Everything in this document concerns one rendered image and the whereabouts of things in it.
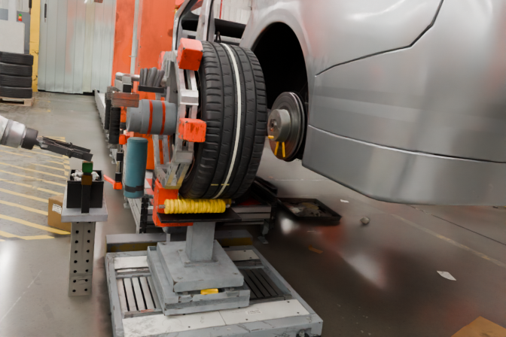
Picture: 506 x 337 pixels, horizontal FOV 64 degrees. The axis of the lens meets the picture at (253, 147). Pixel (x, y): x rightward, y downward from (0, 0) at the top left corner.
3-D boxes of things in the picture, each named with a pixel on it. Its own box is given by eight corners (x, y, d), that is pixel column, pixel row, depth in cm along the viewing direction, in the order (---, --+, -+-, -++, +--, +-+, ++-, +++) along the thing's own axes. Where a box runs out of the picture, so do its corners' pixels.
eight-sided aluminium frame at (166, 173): (189, 201, 149) (203, 50, 141) (171, 201, 146) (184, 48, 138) (163, 167, 198) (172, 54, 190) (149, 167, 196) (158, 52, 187)
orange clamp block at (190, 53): (198, 71, 150) (204, 50, 144) (177, 68, 147) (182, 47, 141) (195, 60, 155) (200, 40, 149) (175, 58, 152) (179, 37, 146)
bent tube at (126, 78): (178, 89, 148) (180, 59, 147) (122, 83, 141) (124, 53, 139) (169, 86, 164) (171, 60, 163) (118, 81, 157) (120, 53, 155)
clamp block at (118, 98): (138, 107, 143) (139, 92, 143) (111, 105, 140) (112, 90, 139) (137, 106, 148) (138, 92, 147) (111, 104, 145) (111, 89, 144)
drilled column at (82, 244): (91, 294, 186) (96, 206, 180) (67, 296, 182) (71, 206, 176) (91, 283, 195) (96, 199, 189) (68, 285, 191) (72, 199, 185)
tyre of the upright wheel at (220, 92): (215, 204, 202) (273, 189, 143) (167, 204, 193) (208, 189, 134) (212, 79, 216) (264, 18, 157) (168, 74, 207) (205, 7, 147)
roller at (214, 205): (230, 214, 170) (232, 201, 169) (159, 216, 159) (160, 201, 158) (226, 210, 175) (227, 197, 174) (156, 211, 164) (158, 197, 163)
